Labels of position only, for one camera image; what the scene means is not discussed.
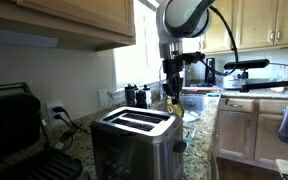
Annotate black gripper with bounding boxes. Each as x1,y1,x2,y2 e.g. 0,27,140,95
162,57,186,105

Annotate rustic sourdough bread slice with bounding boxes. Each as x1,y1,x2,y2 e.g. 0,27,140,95
163,94,186,119

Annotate stainless steel two-slot toaster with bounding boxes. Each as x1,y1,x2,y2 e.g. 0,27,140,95
89,106,188,180

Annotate small wooden cutting board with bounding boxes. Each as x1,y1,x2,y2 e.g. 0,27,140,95
181,86,212,93

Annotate pale grinder with black cap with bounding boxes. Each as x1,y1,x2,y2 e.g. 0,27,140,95
142,84,153,108

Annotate stainless steel kitchen sink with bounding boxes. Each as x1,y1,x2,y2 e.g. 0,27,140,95
155,94,208,114

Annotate short black grinder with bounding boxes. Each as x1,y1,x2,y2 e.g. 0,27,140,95
135,89,148,109

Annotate clear glass baking dish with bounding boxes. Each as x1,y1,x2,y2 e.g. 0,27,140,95
175,110,201,149

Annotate tall black pepper grinder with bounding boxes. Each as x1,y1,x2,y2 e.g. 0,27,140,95
124,83,137,108

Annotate black coffee maker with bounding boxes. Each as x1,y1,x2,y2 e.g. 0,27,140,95
204,58,217,87

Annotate bright kitchen window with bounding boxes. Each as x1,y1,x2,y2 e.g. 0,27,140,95
113,0,167,90

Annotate white rice cooker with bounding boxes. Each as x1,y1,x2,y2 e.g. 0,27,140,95
222,74,243,90

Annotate light wood lower cabinets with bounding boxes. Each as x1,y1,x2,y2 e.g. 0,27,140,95
215,96,288,169

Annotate plain wooden upper cabinet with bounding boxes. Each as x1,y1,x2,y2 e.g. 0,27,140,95
0,0,137,53

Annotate black panini grill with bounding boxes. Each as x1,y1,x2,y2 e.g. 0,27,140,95
0,82,85,180

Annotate wrist mounted camera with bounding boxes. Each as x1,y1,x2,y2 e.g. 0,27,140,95
180,52,207,65

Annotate white wall switch plate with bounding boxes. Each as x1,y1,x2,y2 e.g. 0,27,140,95
98,88,109,108

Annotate black stereo bar camera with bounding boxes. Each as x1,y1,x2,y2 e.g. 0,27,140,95
223,59,271,72

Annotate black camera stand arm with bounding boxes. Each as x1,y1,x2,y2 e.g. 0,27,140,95
239,70,288,93

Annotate black toaster power cable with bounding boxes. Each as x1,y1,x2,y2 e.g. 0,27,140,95
52,106,92,136

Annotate black grill power cable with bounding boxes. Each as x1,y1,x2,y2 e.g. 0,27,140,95
53,114,78,151

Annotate white wall power outlet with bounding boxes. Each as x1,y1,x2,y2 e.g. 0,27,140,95
46,100,66,128

